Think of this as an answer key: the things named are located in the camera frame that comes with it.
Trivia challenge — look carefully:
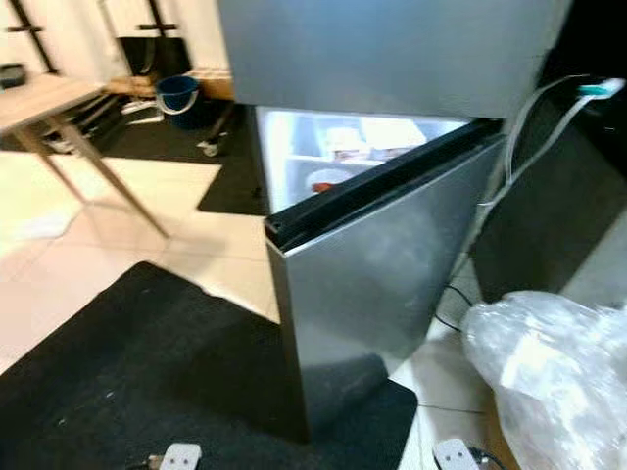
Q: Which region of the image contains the tall steel fridge door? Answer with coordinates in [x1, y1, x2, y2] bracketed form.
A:
[263, 127, 508, 444]

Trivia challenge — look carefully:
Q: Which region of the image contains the grey steel fridge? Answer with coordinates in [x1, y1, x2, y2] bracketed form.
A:
[216, 0, 574, 442]

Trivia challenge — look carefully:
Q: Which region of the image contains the white paper sheet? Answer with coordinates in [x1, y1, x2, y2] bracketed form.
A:
[5, 213, 72, 244]

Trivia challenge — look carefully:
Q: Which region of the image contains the light wooden table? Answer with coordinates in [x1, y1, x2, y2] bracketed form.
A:
[0, 73, 172, 239]

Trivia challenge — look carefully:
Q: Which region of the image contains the brown wooden board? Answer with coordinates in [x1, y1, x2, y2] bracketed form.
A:
[103, 76, 158, 97]

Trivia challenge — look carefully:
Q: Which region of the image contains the black metal stand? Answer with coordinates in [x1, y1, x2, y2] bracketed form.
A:
[137, 0, 182, 38]
[8, 0, 55, 77]

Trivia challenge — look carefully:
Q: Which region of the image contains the black floor mat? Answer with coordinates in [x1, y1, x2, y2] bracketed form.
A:
[0, 261, 420, 470]
[103, 103, 270, 216]

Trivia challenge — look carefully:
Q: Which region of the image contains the blue plastic bucket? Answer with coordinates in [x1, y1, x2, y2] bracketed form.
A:
[155, 75, 200, 117]

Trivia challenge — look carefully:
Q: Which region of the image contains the black square panel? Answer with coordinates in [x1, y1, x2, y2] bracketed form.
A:
[118, 37, 192, 79]

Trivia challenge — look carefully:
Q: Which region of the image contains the black wheeled base bar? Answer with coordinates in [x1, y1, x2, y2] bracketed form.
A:
[198, 100, 236, 158]

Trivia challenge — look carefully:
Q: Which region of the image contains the brown cardboard box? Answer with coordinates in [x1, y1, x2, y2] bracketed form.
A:
[191, 67, 234, 101]

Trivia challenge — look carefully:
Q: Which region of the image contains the steel bowl of red berries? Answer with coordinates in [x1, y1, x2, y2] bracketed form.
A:
[306, 168, 352, 197]

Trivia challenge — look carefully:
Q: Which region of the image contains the white plastic food box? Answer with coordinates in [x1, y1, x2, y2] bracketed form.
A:
[343, 117, 427, 153]

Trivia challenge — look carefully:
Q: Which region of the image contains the crumpled clear plastic wrap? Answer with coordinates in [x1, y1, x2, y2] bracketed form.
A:
[462, 291, 627, 470]

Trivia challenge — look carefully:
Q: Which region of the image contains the teal and white gadget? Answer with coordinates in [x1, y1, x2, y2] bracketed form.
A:
[576, 78, 626, 99]

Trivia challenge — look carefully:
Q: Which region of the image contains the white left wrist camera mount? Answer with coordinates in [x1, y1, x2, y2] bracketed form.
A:
[157, 443, 203, 470]

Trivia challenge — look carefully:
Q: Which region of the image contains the black floor power cable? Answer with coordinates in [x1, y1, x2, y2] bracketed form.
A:
[434, 284, 476, 336]

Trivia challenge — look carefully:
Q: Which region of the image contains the white cable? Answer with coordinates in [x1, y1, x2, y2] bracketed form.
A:
[478, 73, 594, 212]

